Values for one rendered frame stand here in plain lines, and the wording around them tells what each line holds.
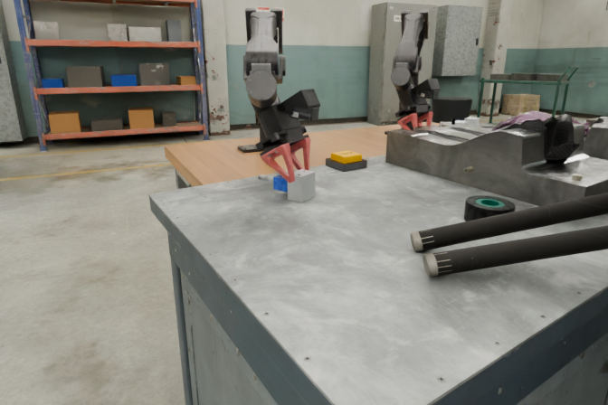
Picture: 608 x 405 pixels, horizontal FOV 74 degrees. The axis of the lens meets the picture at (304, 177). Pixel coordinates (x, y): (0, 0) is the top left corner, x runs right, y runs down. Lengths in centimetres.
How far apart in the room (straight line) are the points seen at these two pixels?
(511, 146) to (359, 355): 61
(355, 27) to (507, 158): 643
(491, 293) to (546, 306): 6
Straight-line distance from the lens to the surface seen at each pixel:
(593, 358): 84
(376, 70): 710
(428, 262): 56
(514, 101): 925
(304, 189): 81
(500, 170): 95
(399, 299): 52
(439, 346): 46
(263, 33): 94
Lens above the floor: 108
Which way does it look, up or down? 16 degrees down
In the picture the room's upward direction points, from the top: straight up
